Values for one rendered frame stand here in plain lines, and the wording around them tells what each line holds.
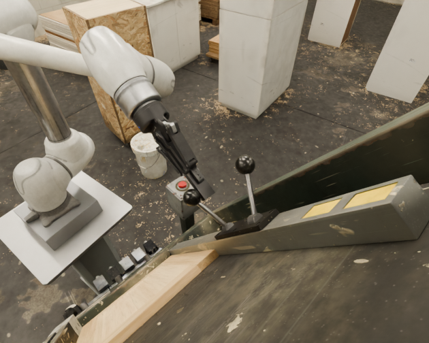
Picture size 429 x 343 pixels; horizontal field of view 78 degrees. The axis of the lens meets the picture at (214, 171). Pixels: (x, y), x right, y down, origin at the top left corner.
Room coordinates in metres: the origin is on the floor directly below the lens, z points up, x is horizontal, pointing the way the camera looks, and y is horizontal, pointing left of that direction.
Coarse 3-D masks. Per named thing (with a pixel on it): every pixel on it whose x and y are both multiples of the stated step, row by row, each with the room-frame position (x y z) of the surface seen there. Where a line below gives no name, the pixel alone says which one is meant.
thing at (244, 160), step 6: (240, 156) 0.36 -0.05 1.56; (246, 156) 0.36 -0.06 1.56; (240, 162) 0.34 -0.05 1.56; (246, 162) 0.34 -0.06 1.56; (252, 162) 0.35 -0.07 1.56; (240, 168) 0.34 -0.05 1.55; (246, 168) 0.34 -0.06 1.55; (252, 168) 0.34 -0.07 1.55; (246, 174) 0.33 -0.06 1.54; (246, 180) 0.32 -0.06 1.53; (252, 192) 0.30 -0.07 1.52; (252, 198) 0.29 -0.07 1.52; (252, 204) 0.28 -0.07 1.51; (252, 210) 0.27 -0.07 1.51; (252, 216) 0.26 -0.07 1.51; (258, 216) 0.26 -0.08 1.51; (252, 222) 0.25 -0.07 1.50
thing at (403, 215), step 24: (360, 192) 0.19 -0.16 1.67; (408, 192) 0.15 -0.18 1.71; (288, 216) 0.22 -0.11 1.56; (312, 216) 0.18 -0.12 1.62; (336, 216) 0.16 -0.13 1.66; (360, 216) 0.15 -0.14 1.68; (384, 216) 0.14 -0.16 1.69; (408, 216) 0.13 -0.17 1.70; (192, 240) 0.43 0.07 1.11; (216, 240) 0.30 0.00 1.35; (240, 240) 0.25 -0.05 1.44; (264, 240) 0.21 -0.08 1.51; (288, 240) 0.19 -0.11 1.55; (312, 240) 0.17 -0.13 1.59; (336, 240) 0.15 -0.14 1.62; (360, 240) 0.14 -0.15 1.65; (384, 240) 0.13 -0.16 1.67
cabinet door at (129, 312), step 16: (176, 256) 0.43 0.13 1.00; (192, 256) 0.34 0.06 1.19; (208, 256) 0.28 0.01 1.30; (160, 272) 0.36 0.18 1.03; (176, 272) 0.28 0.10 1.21; (192, 272) 0.25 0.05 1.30; (144, 288) 0.29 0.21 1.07; (160, 288) 0.24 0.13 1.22; (176, 288) 0.21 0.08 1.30; (112, 304) 0.29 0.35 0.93; (128, 304) 0.23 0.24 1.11; (144, 304) 0.19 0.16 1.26; (160, 304) 0.18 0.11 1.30; (96, 320) 0.23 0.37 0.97; (112, 320) 0.19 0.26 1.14; (128, 320) 0.15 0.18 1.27; (144, 320) 0.15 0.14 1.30; (80, 336) 0.17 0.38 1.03; (96, 336) 0.15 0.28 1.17; (112, 336) 0.12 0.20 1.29; (128, 336) 0.12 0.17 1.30
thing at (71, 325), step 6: (72, 318) 0.23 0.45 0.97; (60, 324) 0.23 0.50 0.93; (66, 324) 0.20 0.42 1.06; (72, 324) 0.21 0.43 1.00; (78, 324) 0.23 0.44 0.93; (54, 330) 0.20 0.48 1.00; (60, 330) 0.17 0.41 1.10; (66, 330) 0.17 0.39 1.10; (72, 330) 0.19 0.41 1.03; (78, 330) 0.20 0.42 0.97; (48, 336) 0.17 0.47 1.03; (54, 336) 0.15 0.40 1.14; (60, 336) 0.15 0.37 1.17; (66, 336) 0.16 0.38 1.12; (72, 336) 0.17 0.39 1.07; (78, 336) 0.18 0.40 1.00; (48, 342) 0.14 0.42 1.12; (54, 342) 0.12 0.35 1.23; (60, 342) 0.13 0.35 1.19; (66, 342) 0.14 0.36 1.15; (72, 342) 0.15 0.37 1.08
